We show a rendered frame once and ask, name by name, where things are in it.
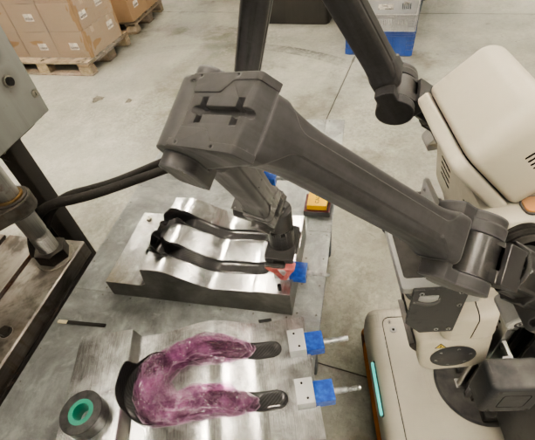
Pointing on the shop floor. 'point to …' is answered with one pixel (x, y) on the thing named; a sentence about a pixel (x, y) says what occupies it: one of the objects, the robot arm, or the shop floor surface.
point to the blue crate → (406, 39)
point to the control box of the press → (11, 113)
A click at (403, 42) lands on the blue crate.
